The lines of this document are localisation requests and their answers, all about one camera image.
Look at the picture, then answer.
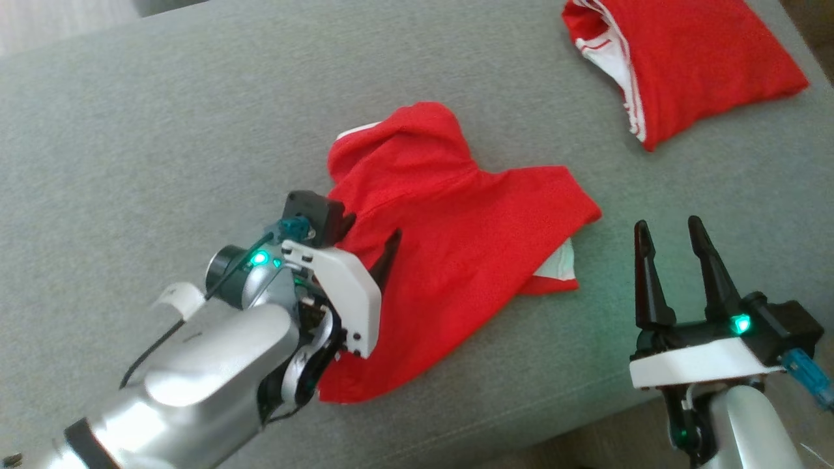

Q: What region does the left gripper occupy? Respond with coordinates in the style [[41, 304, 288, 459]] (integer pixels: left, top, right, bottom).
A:
[[281, 228, 403, 359]]

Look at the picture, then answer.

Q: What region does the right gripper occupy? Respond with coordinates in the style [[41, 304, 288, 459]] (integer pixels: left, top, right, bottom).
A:
[[629, 216, 786, 390]]

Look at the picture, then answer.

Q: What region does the red garment with white band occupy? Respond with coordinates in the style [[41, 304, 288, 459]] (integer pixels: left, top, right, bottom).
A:
[[318, 101, 603, 405]]

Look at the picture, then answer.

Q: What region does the red jersey with striped trim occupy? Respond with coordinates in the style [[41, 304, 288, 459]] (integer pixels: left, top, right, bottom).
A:
[[562, 0, 811, 152]]

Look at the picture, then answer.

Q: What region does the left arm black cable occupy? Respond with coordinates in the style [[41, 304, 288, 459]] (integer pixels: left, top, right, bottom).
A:
[[119, 231, 278, 390]]

